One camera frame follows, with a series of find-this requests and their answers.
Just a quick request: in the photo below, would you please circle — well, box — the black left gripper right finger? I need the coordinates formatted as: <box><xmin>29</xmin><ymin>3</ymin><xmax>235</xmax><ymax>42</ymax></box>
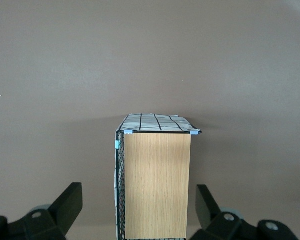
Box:
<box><xmin>195</xmin><ymin>184</ymin><xmax>300</xmax><ymax>240</ymax></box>

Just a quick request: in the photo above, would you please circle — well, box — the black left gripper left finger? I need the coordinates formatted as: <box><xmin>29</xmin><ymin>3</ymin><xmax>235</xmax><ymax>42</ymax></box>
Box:
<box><xmin>0</xmin><ymin>182</ymin><xmax>84</xmax><ymax>240</ymax></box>

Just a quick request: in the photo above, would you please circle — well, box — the wire basket with wooden shelf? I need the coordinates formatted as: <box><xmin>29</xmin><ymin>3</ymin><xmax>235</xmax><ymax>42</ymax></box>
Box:
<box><xmin>113</xmin><ymin>113</ymin><xmax>203</xmax><ymax>240</ymax></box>

